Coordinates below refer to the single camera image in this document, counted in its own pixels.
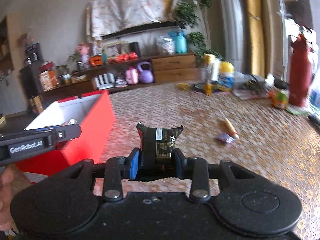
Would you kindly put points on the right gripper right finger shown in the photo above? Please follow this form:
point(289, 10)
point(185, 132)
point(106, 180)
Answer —
point(195, 169)

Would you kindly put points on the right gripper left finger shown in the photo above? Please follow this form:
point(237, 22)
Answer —
point(117, 169)

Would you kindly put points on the black snack packet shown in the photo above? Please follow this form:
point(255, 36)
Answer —
point(157, 146)

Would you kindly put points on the person's left hand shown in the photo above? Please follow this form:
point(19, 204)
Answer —
point(13, 181)

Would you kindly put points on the purple candy packet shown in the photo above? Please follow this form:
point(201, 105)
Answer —
point(225, 138)

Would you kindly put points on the red storage box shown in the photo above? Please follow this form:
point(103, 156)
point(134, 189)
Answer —
point(93, 112)

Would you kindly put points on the dark round plate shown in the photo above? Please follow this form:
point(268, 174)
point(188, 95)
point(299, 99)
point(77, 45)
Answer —
point(205, 88)

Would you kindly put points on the yellow crumpled wrapper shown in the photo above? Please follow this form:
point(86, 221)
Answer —
point(183, 86)

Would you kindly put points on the pink small bag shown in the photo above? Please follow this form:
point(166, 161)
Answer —
point(132, 76)

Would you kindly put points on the stack of books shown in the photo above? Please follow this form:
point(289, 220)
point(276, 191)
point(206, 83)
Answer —
point(249, 87)

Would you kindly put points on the purple kettlebell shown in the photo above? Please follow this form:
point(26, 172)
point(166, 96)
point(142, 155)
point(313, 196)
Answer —
point(145, 75)

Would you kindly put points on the wooden tv cabinet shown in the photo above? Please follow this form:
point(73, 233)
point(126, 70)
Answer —
point(165, 69)

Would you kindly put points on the yellow lid white bottle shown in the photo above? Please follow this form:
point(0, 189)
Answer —
point(226, 76)

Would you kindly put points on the glass jar black lid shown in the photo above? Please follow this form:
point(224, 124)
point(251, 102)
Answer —
point(279, 98)

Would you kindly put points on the red ornaments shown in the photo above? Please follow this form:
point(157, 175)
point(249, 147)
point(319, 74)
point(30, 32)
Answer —
point(123, 58)

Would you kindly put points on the green edged coaster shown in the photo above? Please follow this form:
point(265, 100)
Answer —
point(296, 110)

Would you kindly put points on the black speaker cylinder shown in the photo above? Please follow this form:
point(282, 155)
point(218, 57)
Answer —
point(134, 48)

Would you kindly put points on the teal spray bottle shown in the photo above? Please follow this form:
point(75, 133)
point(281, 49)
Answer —
point(180, 41)

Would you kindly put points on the clear plastic bag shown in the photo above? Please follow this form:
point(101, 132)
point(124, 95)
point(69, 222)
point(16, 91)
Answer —
point(165, 45)

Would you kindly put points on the black remote control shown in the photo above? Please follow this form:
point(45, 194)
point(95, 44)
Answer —
point(314, 119)

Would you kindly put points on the dark red thermos bottle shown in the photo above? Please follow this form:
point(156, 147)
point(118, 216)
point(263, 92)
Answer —
point(300, 72)

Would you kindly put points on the clear plastic water bottle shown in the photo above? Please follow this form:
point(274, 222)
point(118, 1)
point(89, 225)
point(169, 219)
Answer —
point(315, 91)

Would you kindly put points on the yellow curtain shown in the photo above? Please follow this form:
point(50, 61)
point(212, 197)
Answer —
point(256, 37)

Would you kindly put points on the floral cloth cover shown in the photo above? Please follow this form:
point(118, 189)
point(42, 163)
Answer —
point(106, 17)

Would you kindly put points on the potted green tree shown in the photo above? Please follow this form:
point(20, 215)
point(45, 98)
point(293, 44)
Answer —
point(192, 15)

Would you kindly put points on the white air conditioner column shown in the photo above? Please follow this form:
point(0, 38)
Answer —
point(235, 31)

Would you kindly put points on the picture frame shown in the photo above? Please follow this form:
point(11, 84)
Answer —
point(114, 49)

